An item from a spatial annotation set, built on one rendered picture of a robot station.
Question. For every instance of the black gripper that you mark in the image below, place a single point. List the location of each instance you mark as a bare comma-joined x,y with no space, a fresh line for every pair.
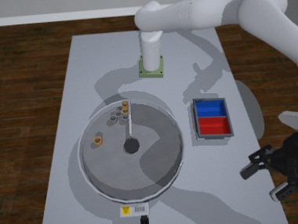
279,163

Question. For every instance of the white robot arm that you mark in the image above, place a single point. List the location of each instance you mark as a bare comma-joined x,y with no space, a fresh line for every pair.
264,19

